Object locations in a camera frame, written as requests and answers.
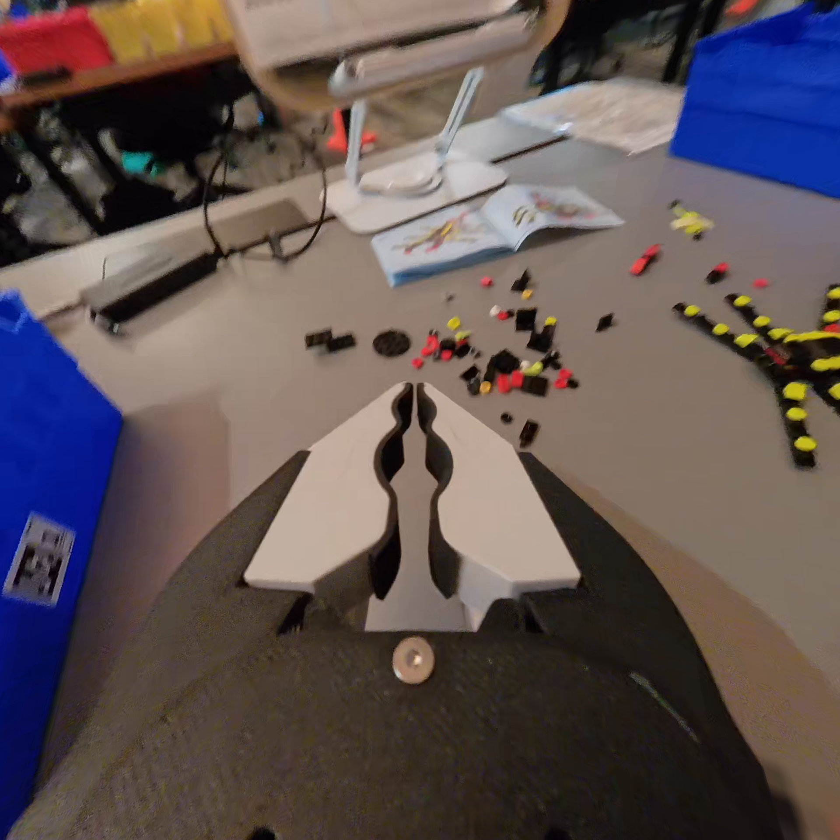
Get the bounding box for black cable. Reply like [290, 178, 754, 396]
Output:
[198, 98, 328, 263]

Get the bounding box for printed instruction board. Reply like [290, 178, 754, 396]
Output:
[219, 0, 572, 113]

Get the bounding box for red storage bin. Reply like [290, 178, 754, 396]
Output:
[0, 8, 115, 74]

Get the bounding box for black yellow lego scorpion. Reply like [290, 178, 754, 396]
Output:
[674, 280, 840, 467]

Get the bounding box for yellow string with tape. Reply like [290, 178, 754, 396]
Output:
[668, 200, 713, 240]

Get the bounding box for yellow storage bins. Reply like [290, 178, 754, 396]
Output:
[88, 0, 238, 65]

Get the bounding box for orange traffic cone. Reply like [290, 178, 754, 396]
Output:
[324, 109, 379, 152]

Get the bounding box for blue bin with printed tag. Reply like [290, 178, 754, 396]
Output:
[0, 288, 126, 817]

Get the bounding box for blue plastic bin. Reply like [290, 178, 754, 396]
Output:
[669, 8, 840, 196]

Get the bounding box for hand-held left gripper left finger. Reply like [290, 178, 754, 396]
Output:
[242, 380, 416, 598]

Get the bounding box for printed paper sheets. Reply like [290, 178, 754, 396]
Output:
[501, 81, 687, 157]

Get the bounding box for lego instruction booklet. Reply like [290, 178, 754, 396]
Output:
[370, 187, 625, 288]

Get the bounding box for pile of lego pieces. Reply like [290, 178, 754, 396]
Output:
[410, 299, 616, 446]

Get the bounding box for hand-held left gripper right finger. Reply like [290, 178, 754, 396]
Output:
[416, 381, 583, 629]

